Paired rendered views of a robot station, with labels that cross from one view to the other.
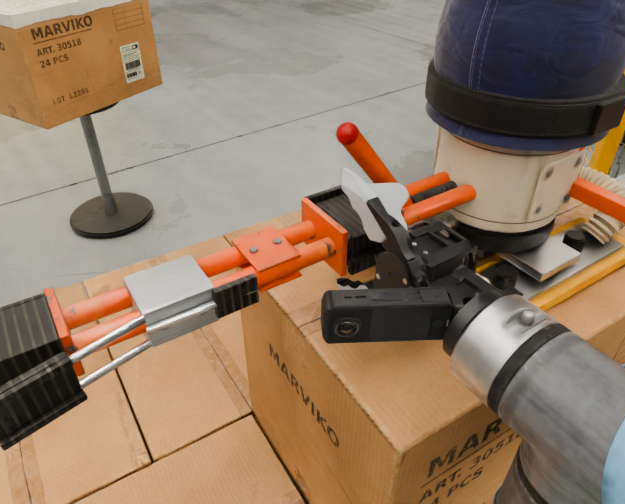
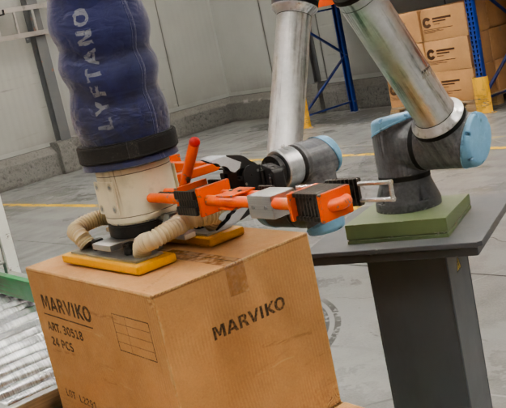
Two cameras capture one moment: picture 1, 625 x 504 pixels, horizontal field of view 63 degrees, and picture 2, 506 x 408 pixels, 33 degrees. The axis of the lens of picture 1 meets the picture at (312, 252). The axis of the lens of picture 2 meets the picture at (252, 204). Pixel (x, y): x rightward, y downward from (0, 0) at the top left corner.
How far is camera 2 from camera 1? 1.77 m
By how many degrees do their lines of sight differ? 87
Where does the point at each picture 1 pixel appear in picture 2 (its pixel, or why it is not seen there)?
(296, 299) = (210, 268)
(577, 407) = (315, 144)
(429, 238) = not seen: hidden behind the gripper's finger
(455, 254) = not seen: hidden behind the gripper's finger
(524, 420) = (315, 159)
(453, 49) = (139, 121)
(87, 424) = not seen: outside the picture
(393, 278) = (253, 175)
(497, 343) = (292, 151)
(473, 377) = (299, 166)
